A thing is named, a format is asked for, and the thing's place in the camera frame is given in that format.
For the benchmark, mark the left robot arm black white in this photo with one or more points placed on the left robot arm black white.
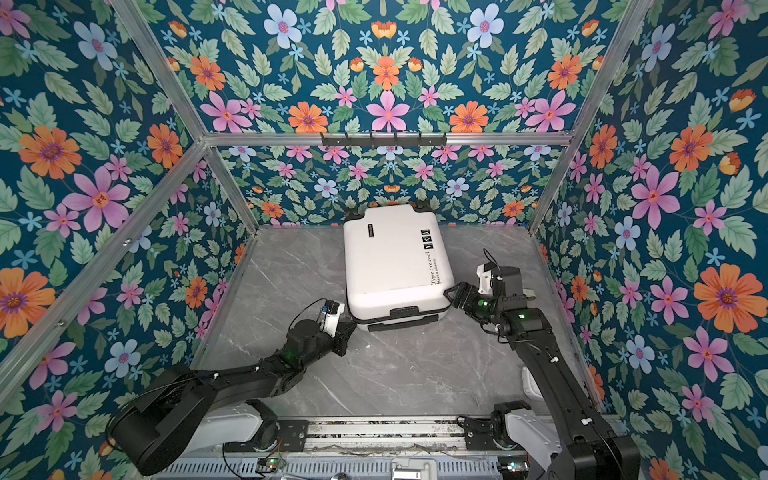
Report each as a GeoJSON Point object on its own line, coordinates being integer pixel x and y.
{"type": "Point", "coordinates": [184, 406]}

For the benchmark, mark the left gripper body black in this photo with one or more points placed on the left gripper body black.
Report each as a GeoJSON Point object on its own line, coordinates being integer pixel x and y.
{"type": "Point", "coordinates": [325, 345]}

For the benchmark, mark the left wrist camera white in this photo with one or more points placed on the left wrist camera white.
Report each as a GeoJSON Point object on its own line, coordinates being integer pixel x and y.
{"type": "Point", "coordinates": [330, 316]}

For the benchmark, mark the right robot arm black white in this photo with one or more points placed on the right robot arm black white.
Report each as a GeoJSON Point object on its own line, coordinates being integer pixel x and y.
{"type": "Point", "coordinates": [536, 346]}

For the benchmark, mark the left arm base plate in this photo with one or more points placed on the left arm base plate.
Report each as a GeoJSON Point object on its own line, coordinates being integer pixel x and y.
{"type": "Point", "coordinates": [277, 435]}

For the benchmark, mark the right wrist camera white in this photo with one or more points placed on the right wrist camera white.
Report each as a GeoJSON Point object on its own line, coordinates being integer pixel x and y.
{"type": "Point", "coordinates": [485, 278]}

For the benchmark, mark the white black suitcase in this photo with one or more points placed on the white black suitcase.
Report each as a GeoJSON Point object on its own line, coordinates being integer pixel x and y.
{"type": "Point", "coordinates": [396, 268]}

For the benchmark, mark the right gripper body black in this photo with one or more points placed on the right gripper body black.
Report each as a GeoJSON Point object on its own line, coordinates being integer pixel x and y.
{"type": "Point", "coordinates": [483, 307]}

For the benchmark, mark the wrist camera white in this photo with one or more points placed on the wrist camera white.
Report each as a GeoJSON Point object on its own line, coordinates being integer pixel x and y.
{"type": "Point", "coordinates": [485, 278]}
{"type": "Point", "coordinates": [330, 316]}

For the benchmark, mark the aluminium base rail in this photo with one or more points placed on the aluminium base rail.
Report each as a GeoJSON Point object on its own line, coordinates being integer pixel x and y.
{"type": "Point", "coordinates": [377, 435]}

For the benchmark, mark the black coat hook rack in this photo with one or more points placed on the black coat hook rack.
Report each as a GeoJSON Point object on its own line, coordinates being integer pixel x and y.
{"type": "Point", "coordinates": [405, 140]}

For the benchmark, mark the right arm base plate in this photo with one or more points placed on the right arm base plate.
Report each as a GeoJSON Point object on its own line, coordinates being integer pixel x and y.
{"type": "Point", "coordinates": [479, 435]}

